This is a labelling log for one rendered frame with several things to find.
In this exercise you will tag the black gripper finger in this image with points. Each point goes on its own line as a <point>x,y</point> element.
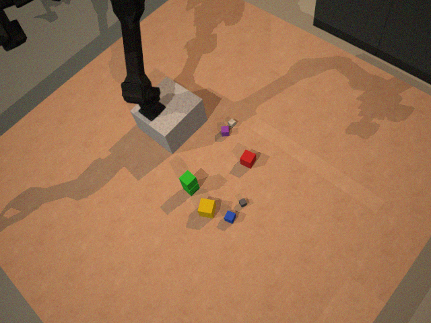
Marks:
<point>3,35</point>

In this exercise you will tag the red block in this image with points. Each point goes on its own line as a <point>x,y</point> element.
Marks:
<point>248,159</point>

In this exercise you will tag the yellow cube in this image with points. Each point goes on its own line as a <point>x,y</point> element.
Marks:
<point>207,208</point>

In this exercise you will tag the purple block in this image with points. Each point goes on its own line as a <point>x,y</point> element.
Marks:
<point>225,131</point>

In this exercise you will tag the blue block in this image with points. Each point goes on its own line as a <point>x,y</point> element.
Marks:
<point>230,217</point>

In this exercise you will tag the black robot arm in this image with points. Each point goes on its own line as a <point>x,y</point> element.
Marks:
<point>137,87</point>

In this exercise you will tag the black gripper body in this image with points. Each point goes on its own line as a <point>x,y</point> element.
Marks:
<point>13,29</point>

